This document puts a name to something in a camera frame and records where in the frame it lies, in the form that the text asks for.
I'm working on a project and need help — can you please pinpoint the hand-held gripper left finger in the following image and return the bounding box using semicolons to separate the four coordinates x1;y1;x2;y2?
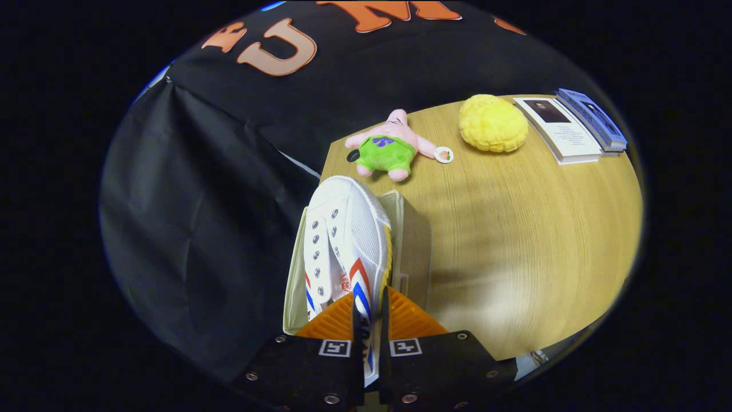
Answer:
230;293;366;409

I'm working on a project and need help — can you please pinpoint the white booklet with portrait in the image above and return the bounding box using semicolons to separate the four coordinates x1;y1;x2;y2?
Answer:
514;97;603;165

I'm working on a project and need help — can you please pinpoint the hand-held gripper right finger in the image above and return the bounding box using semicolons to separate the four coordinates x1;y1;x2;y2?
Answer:
378;286;519;409

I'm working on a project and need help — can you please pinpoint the blue book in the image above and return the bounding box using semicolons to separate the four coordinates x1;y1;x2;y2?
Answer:
556;88;628;154

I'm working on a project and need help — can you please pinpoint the yellow knobbly sponge ball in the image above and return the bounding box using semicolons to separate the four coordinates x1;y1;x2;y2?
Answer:
459;94;529;154

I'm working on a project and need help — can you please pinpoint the beige fabric storage box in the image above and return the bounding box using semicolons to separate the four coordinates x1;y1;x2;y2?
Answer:
283;190;433;336

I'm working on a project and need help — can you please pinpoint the white striped canvas shoe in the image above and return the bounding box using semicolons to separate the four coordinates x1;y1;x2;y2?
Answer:
303;176;394;387

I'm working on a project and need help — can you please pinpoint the pink star plush toy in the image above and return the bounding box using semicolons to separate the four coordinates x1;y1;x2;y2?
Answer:
345;109;455;183

